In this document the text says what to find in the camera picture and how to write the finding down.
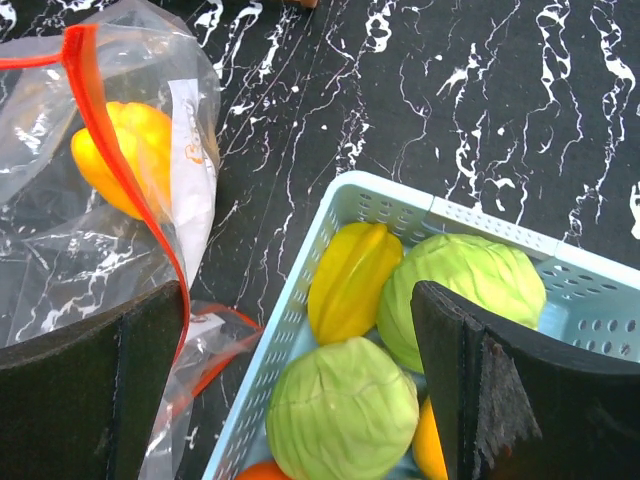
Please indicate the orange yellow bell pepper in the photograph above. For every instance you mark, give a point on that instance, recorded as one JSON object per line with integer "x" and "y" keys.
{"x": 144, "y": 137}

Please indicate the clear orange-zip bag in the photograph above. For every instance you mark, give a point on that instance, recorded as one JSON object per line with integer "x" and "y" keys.
{"x": 109, "y": 167}

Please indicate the orange fruit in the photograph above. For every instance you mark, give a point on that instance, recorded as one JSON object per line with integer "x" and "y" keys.
{"x": 267, "y": 470}

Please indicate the green cabbage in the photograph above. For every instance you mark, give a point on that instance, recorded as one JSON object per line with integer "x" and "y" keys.
{"x": 342, "y": 411}
{"x": 497, "y": 277}

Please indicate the orange yellow mango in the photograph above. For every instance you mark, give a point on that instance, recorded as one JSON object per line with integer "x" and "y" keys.
{"x": 426, "y": 446}

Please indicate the green cabbage upper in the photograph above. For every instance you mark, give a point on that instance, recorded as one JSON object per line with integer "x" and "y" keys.
{"x": 497, "y": 277}

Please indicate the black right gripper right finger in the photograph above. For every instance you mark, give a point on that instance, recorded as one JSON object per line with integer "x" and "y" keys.
{"x": 512, "y": 403}

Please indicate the green cabbage lower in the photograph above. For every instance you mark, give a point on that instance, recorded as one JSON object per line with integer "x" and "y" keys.
{"x": 342, "y": 411}

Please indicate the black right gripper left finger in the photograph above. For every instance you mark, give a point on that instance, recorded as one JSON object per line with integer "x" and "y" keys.
{"x": 80, "y": 402}

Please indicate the yellow starfruit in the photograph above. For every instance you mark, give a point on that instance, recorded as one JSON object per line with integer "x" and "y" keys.
{"x": 345, "y": 290}

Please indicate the light blue plastic basket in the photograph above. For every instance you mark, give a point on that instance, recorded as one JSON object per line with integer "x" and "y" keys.
{"x": 593, "y": 302}

